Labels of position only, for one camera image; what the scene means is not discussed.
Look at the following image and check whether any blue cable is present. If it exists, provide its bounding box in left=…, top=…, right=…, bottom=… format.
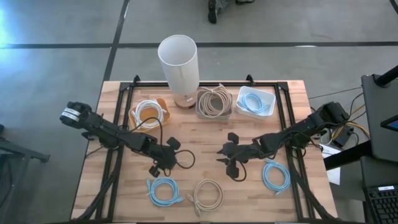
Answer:
left=262, top=157, right=292, bottom=196
left=241, top=92, right=271, bottom=114
left=146, top=176, right=185, bottom=208

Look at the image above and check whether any black table leg bar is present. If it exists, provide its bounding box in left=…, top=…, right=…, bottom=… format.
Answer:
left=323, top=139, right=374, bottom=171

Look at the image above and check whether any white cable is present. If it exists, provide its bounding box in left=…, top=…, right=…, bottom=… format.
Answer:
left=132, top=99, right=166, bottom=129

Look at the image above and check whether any white paper sheet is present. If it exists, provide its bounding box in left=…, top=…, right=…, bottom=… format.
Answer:
left=320, top=144, right=342, bottom=186

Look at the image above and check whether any black pole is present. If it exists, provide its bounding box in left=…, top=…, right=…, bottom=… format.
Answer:
left=374, top=65, right=398, bottom=88

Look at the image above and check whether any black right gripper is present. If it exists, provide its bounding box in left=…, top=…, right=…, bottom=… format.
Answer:
left=216, top=133, right=261, bottom=179

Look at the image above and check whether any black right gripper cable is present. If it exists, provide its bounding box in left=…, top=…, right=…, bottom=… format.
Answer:
left=231, top=160, right=249, bottom=182

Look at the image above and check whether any tablet screen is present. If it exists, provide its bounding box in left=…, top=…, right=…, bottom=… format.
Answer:
left=379, top=114, right=398, bottom=132

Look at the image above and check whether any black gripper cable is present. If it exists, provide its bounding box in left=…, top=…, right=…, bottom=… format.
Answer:
left=119, top=116, right=196, bottom=170
left=231, top=160, right=249, bottom=182

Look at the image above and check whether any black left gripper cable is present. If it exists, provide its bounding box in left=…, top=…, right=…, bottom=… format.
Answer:
left=119, top=116, right=196, bottom=170

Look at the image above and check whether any black metal table frame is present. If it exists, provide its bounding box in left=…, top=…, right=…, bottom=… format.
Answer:
left=73, top=74, right=338, bottom=223

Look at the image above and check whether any white shade table lamp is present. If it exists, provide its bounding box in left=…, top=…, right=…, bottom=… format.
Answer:
left=157, top=34, right=200, bottom=110

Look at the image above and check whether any white plastic bin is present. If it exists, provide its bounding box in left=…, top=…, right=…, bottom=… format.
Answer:
left=235, top=86, right=277, bottom=121

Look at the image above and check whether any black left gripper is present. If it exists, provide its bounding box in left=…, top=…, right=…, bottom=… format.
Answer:
left=146, top=136, right=182, bottom=178

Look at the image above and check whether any grey side table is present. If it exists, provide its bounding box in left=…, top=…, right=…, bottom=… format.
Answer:
left=360, top=73, right=398, bottom=163

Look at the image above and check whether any yellow cable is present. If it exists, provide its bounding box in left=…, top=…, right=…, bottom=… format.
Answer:
left=331, top=104, right=371, bottom=141

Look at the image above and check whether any grey plastic bin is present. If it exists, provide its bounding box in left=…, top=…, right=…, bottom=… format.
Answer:
left=195, top=90, right=233, bottom=121

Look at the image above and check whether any black floor stand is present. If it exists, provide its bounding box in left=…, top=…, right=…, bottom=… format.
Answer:
left=0, top=124, right=50, bottom=224

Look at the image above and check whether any black keyboard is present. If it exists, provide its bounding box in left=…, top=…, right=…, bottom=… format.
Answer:
left=363, top=185, right=398, bottom=224

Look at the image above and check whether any black power box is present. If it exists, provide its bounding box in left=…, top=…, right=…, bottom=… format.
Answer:
left=331, top=126, right=354, bottom=149

